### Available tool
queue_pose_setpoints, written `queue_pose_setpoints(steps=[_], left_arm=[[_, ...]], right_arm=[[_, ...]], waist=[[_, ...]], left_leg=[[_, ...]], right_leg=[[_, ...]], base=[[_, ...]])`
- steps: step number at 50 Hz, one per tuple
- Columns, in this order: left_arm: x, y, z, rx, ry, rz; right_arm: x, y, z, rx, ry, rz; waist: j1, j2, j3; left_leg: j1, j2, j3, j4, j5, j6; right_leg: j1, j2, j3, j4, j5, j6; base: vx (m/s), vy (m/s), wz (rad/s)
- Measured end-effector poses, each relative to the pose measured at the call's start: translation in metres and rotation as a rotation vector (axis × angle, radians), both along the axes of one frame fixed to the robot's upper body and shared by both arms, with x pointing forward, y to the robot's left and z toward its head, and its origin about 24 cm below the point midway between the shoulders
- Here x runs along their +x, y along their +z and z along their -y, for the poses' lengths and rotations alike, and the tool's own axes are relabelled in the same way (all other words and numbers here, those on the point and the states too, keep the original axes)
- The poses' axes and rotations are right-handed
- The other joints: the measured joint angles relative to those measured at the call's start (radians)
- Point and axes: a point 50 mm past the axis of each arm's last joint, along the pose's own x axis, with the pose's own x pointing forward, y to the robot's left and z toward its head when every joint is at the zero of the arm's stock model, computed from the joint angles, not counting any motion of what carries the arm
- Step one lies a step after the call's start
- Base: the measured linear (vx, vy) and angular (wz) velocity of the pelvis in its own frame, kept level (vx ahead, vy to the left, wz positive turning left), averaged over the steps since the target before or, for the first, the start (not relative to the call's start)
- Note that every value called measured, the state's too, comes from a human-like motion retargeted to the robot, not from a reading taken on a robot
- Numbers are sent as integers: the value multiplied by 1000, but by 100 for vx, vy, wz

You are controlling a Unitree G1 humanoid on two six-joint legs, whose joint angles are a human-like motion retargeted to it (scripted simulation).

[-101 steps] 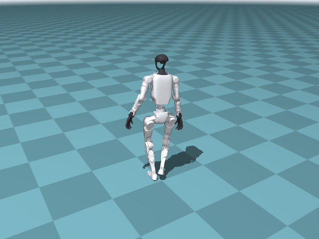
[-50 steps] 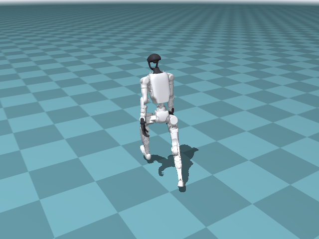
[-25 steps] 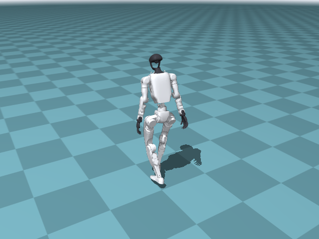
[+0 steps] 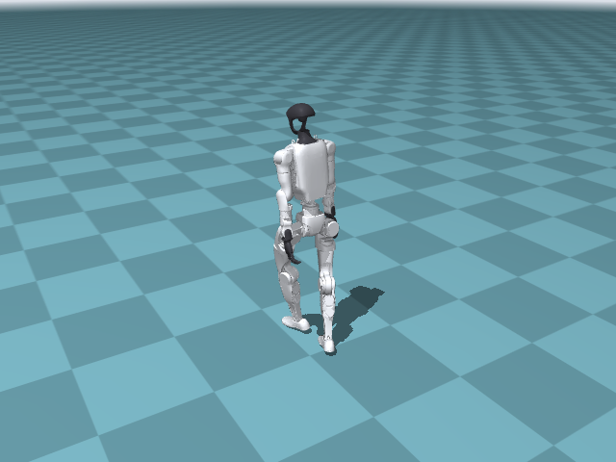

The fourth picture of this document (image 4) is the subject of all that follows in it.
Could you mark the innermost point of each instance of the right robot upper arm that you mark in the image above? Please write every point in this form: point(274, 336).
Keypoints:
point(331, 147)

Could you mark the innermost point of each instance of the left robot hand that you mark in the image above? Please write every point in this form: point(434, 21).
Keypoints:
point(288, 246)

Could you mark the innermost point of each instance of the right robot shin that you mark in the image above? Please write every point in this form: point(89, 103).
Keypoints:
point(327, 310)

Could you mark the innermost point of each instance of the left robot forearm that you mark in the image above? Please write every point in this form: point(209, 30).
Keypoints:
point(285, 212)

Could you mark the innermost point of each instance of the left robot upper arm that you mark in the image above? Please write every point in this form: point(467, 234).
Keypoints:
point(283, 159)

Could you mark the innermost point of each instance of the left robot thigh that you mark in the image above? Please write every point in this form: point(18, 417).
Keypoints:
point(281, 258)

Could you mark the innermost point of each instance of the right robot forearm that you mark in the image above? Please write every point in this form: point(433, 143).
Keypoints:
point(328, 200)

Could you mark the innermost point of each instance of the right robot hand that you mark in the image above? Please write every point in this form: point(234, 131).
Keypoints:
point(332, 216)

